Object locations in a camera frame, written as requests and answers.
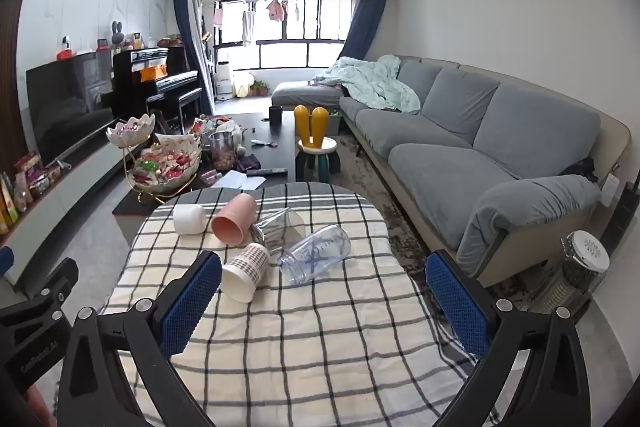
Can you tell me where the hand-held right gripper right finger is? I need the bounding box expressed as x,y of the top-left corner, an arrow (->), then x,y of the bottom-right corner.
425,250 -> 592,427

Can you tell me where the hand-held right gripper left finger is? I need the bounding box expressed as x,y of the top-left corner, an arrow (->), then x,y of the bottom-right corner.
56,251 -> 223,427

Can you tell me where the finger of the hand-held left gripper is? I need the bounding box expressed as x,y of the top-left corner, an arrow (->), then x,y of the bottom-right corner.
0,247 -> 80,333

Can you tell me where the plaid paper cup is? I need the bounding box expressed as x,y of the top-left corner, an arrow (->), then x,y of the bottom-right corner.
221,242 -> 271,304

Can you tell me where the white cup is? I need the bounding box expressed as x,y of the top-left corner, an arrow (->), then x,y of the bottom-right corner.
173,204 -> 207,235

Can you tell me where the pink cup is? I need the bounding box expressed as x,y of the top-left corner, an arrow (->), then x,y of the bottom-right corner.
211,193 -> 258,247

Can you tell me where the clear glass cup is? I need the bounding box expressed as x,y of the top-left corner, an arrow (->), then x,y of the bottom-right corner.
250,207 -> 306,254

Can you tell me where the clear plastic cup blue print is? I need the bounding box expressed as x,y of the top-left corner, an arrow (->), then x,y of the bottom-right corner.
278,224 -> 352,284

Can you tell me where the grey television cabinet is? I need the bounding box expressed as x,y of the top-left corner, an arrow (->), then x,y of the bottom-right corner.
0,134 -> 136,294

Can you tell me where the row of snack packets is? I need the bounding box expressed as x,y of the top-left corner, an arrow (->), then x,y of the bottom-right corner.
0,152 -> 57,234

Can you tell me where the white round heater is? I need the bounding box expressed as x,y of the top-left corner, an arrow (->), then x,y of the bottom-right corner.
530,231 -> 611,315

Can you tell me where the checked tablecloth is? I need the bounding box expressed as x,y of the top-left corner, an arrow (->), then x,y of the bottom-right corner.
97,181 -> 501,427

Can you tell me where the white paper sheet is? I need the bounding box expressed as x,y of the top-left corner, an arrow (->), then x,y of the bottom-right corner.
209,170 -> 267,190

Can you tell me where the white tiered snack bowl stand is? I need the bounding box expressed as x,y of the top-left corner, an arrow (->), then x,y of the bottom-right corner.
106,114 -> 203,198

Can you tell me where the clear plastic jar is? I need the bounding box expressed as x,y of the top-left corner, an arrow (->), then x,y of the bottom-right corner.
209,132 -> 237,171

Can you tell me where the grey sofa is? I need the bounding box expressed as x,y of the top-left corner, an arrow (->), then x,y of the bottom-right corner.
271,54 -> 632,288

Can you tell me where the flat screen television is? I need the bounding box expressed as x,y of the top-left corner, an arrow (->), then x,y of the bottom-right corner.
25,51 -> 117,168

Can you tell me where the dark cloth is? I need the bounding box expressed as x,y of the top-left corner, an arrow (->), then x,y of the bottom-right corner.
564,157 -> 599,184

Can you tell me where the black coffee table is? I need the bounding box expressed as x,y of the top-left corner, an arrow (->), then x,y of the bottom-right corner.
112,111 -> 297,219

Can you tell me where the black upright device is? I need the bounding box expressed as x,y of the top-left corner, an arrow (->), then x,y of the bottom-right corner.
600,181 -> 640,249

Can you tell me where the black piano bench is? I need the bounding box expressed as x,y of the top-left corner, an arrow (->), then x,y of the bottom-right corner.
146,88 -> 203,124

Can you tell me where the yellow rabbit-ear stool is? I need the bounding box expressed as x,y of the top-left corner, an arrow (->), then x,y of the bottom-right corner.
293,105 -> 341,184

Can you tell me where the white air purifier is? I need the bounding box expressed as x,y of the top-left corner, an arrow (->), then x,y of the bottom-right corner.
215,62 -> 235,100

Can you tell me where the black piano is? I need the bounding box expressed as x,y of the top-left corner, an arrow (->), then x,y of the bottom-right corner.
111,46 -> 203,128

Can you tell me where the light blue blanket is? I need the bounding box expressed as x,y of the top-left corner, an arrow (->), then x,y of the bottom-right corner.
312,56 -> 422,115

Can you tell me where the blue curtain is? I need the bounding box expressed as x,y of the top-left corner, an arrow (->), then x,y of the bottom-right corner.
341,0 -> 393,60
167,0 -> 213,118

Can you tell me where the white hanging garment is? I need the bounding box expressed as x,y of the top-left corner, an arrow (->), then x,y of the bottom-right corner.
241,11 -> 256,48

